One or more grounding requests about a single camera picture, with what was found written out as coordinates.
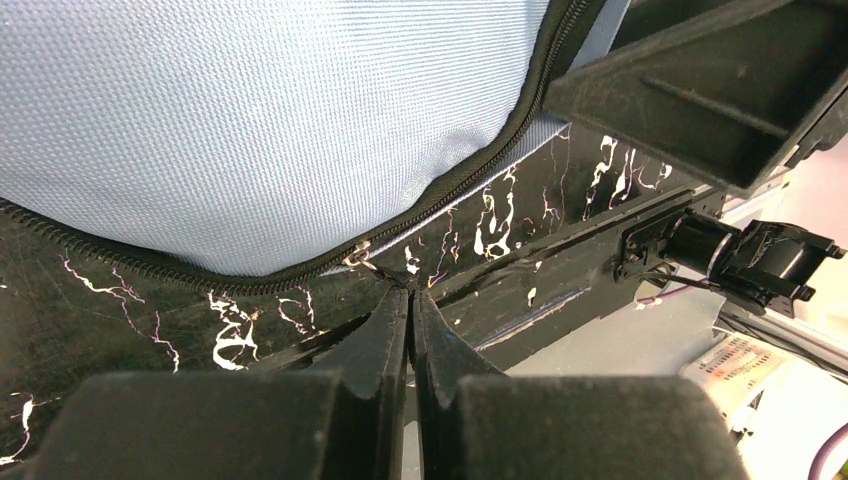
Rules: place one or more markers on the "aluminium rail frame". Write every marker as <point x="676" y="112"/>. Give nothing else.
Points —
<point x="795" y="336"/>

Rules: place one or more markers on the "brass zipper slider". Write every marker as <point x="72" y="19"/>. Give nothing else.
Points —
<point x="359" y="258"/>

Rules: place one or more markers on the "light blue student backpack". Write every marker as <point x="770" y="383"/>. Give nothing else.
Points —
<point x="248" y="146"/>

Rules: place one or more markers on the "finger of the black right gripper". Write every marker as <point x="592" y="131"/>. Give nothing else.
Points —
<point x="725" y="91"/>

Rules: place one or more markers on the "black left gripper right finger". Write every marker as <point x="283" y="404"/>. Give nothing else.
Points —
<point x="476" y="422"/>

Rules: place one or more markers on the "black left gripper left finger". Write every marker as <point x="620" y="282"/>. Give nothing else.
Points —
<point x="341" y="418"/>

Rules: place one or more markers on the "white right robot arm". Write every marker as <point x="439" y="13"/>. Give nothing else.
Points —
<point x="751" y="267"/>

